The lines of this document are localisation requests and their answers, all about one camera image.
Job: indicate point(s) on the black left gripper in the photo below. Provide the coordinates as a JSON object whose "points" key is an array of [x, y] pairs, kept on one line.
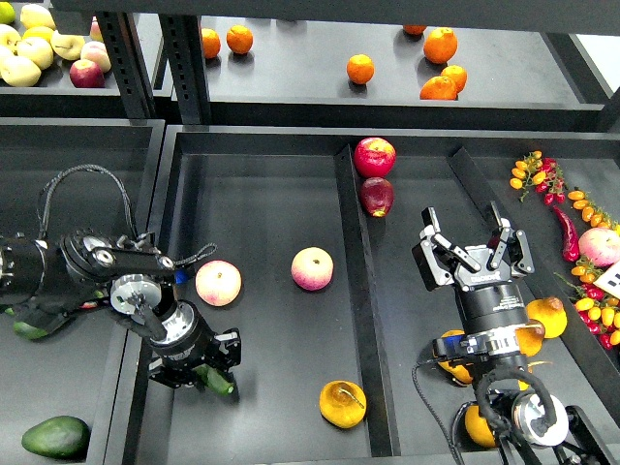
{"points": [[188, 342]]}

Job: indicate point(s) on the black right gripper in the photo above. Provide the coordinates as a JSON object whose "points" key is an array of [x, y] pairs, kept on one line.
{"points": [[490, 304]]}

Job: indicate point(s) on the green avocado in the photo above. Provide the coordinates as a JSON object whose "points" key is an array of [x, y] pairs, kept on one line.
{"points": [[214, 379], [62, 437]]}

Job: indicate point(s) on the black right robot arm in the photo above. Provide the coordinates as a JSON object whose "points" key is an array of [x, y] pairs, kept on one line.
{"points": [[523, 417]]}

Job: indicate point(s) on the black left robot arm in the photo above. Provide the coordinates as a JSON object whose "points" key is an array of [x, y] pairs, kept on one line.
{"points": [[46, 284]]}

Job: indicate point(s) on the yellow pear with brown stem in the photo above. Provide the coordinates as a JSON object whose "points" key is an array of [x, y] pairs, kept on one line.
{"points": [[530, 338]]}

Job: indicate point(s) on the green avocado left edge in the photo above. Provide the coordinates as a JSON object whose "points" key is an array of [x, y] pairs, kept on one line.
{"points": [[28, 332]]}

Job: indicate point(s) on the pale yellow pear front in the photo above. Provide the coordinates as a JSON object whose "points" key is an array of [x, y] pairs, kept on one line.
{"points": [[19, 71]]}

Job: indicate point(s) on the pink apple left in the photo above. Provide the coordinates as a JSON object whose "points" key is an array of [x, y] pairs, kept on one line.
{"points": [[218, 283]]}

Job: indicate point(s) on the pink apple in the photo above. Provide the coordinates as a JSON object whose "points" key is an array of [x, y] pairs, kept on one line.
{"points": [[218, 283], [312, 268]]}

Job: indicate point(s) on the red chili pepper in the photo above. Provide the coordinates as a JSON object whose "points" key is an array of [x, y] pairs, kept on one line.
{"points": [[570, 251]]}

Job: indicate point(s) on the cherry tomato bunch upper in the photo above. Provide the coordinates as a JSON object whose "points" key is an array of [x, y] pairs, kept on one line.
{"points": [[539, 174]]}

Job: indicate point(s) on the cherry tomato bunch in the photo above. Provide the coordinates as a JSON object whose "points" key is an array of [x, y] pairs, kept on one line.
{"points": [[598, 309], [539, 174]]}

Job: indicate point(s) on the dark red apple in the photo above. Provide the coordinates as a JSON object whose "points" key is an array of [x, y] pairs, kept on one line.
{"points": [[377, 196]]}

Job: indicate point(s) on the pink apple right tray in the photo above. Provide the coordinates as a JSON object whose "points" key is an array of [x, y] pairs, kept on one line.
{"points": [[600, 246]]}

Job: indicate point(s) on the cherry tomato bunch lower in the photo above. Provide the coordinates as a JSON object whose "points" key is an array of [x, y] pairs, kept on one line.
{"points": [[598, 309]]}

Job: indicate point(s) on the white label card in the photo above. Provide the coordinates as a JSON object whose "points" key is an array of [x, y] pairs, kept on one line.
{"points": [[609, 281]]}

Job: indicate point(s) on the bright red apple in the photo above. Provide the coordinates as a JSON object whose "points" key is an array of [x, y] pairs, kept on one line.
{"points": [[374, 157]]}

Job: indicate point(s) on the black centre tray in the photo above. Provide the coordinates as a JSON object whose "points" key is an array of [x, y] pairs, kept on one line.
{"points": [[264, 195]]}

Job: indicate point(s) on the pink apple centre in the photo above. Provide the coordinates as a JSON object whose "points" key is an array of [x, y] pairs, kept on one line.
{"points": [[312, 268]]}

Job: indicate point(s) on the orange front right shelf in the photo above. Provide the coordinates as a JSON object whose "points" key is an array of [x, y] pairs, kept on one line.
{"points": [[439, 88]]}

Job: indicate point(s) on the orange behind front orange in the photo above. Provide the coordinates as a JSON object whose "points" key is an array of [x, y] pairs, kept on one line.
{"points": [[457, 74]]}

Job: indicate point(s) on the black upper shelf tray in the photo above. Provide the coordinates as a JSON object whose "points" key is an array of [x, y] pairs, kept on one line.
{"points": [[303, 63]]}

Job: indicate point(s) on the large orange on shelf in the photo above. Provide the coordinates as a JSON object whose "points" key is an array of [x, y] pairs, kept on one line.
{"points": [[440, 45]]}

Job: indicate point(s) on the orange on shelf centre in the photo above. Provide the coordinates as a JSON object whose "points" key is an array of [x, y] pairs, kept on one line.
{"points": [[360, 69]]}

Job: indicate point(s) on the orange at shelf back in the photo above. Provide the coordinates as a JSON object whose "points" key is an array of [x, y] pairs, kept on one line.
{"points": [[414, 30]]}

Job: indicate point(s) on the black left tray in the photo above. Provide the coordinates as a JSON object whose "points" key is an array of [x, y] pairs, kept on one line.
{"points": [[92, 368]]}

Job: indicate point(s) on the red apple on shelf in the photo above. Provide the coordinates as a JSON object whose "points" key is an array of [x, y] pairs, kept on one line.
{"points": [[86, 73]]}

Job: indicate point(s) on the orange on shelf left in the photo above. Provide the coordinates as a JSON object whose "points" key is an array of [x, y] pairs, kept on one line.
{"points": [[239, 39]]}

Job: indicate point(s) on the pale peach on shelf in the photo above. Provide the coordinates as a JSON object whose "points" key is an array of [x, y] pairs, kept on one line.
{"points": [[96, 51]]}

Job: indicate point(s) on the pale yellow apple with stem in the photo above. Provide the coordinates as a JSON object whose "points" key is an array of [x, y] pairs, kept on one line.
{"points": [[67, 46]]}

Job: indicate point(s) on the orange behind post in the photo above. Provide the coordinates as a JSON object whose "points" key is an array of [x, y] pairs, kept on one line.
{"points": [[210, 42]]}

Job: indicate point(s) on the black shelf post right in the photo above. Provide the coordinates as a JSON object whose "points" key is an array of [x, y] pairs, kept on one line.
{"points": [[182, 35]]}

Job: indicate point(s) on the black shelf post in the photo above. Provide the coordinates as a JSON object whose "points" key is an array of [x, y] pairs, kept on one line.
{"points": [[122, 42], [182, 35]]}

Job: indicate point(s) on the black shelf post left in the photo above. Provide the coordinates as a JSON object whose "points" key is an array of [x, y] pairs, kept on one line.
{"points": [[122, 42]]}

